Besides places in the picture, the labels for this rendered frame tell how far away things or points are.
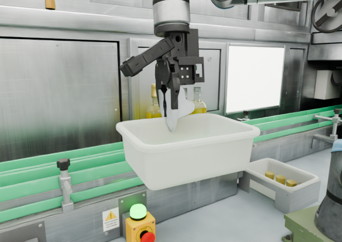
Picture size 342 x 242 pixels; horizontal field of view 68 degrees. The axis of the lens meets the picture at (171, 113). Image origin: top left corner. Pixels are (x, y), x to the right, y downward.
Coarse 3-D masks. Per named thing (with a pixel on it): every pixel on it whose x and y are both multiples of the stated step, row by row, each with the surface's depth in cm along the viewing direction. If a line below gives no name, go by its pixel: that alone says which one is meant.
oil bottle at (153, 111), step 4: (152, 104) 87; (156, 104) 86; (148, 108) 87; (152, 108) 85; (156, 108) 85; (148, 112) 87; (152, 112) 85; (156, 112) 85; (160, 112) 86; (148, 116) 88; (152, 116) 85; (156, 116) 85; (160, 116) 86
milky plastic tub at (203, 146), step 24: (144, 120) 51; (192, 120) 55; (216, 120) 54; (144, 144) 36; (168, 144) 36; (192, 144) 37; (216, 144) 40; (240, 144) 42; (144, 168) 38; (168, 168) 38; (192, 168) 39; (216, 168) 42; (240, 168) 44
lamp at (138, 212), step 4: (136, 204) 70; (140, 204) 70; (132, 208) 68; (136, 208) 68; (140, 208) 68; (144, 208) 68; (132, 212) 67; (136, 212) 67; (140, 212) 67; (144, 212) 68; (132, 216) 67; (136, 216) 67; (140, 216) 67; (144, 216) 68; (136, 220) 67; (140, 220) 67
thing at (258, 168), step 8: (264, 160) 105; (272, 160) 105; (248, 168) 100; (256, 168) 103; (264, 168) 105; (272, 168) 105; (280, 168) 101; (288, 168) 99; (296, 168) 96; (264, 176) 89; (288, 176) 99; (296, 176) 96; (304, 176) 93; (312, 176) 91; (280, 184) 84; (304, 184) 84
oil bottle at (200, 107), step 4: (192, 100) 97; (196, 100) 95; (200, 100) 95; (196, 104) 94; (200, 104) 94; (204, 104) 95; (196, 108) 94; (200, 108) 94; (204, 108) 95; (196, 112) 94; (200, 112) 95; (204, 112) 96
